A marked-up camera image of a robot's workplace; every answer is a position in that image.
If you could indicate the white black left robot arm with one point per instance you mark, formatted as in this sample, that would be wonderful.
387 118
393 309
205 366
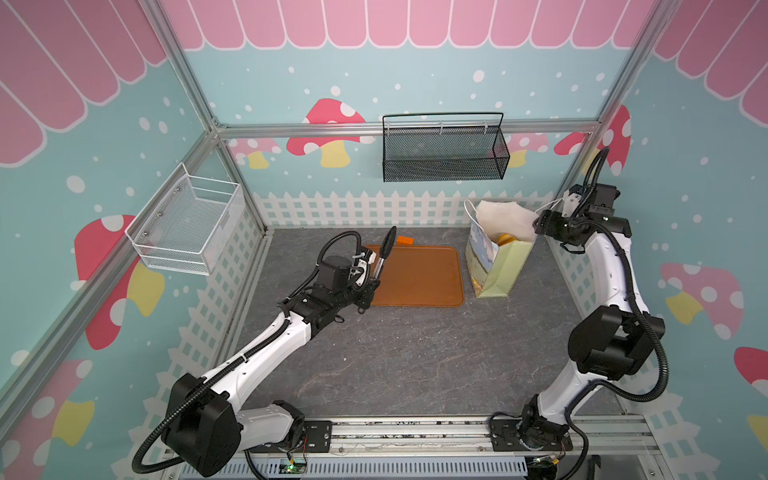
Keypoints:
206 422

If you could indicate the black mesh wall basket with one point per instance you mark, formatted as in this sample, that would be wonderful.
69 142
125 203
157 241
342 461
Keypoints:
450 146

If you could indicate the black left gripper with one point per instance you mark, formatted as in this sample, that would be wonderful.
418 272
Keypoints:
368 289

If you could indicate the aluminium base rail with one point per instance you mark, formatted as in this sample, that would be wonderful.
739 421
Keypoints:
458 447

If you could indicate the brown plastic tray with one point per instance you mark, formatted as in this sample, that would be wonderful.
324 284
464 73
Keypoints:
421 276

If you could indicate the twisted ring fake bread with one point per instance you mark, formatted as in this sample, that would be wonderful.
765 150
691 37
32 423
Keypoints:
504 239

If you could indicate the white paper bag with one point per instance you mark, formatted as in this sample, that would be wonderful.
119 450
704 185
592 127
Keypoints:
495 269

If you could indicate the steel tongs with black tips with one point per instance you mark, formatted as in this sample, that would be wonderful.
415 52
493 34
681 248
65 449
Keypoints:
385 250

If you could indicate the white wire wall basket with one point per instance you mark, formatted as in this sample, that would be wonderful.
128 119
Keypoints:
186 225

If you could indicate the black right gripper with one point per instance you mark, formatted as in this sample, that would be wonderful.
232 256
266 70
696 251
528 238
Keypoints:
546 223

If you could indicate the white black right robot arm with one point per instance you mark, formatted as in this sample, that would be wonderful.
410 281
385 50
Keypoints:
616 347

